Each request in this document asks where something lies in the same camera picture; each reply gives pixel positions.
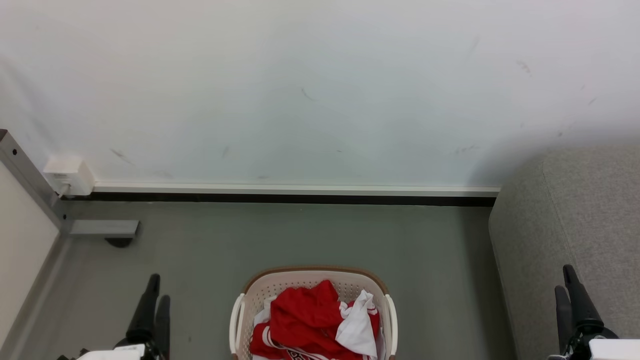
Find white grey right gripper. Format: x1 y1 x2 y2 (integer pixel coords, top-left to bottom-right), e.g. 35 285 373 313
547 264 640 360

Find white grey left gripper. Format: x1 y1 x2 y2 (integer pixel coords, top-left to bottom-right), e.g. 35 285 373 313
56 273 171 360

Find red jersey with white stripes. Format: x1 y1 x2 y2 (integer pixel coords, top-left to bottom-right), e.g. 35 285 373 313
249 299 382 360

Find red shorts with white trim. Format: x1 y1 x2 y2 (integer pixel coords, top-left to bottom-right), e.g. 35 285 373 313
269 279 347 347

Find cream perforated plastic laundry basket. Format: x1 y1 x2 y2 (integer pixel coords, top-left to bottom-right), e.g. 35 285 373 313
229 265 399 360

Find grey fabric sofa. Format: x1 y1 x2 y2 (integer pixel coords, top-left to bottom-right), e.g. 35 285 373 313
488 145 640 360

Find beige partition panel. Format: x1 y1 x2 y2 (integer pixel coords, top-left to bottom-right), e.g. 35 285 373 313
0 161 61 347

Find white cloth garment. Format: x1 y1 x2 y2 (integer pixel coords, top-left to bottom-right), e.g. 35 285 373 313
334 289 380 359

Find grey metal foot bracket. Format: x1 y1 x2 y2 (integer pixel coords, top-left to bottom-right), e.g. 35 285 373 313
68 219 141 239

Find white wall socket box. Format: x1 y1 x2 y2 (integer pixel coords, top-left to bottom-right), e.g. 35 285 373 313
42 155 96 197

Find grey aluminium partition frame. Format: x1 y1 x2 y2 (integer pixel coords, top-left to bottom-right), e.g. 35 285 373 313
0 128 74 360

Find white and black wall baseboard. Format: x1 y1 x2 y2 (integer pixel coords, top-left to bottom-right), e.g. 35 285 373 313
60 182 502 208

